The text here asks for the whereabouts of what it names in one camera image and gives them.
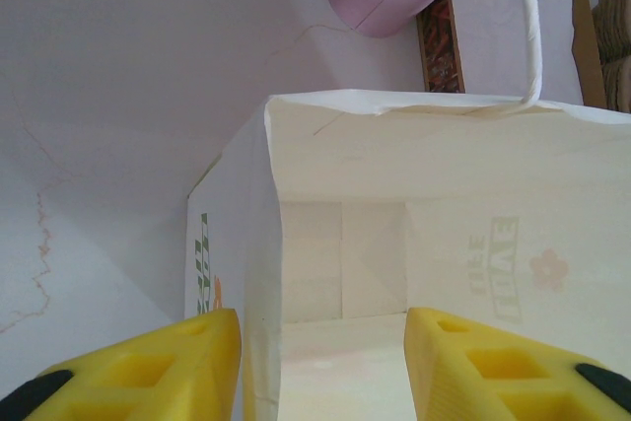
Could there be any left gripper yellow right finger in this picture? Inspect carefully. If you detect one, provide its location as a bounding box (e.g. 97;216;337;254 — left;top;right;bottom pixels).
404;306;631;421

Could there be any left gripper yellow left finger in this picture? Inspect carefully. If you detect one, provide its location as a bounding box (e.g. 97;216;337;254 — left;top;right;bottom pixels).
0;307;243;421

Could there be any white printed paper bag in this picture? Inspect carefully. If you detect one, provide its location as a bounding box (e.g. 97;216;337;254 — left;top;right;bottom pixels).
184;0;631;421

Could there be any brown cardboard napkin tray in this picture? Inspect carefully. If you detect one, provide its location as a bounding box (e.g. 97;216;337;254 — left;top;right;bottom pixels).
415;0;608;109

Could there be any brown pulp cup carrier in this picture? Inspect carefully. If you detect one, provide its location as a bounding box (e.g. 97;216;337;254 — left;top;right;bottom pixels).
590;0;631;114

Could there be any white napkin stack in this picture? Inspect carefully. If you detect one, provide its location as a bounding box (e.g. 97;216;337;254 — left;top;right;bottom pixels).
451;0;584;97

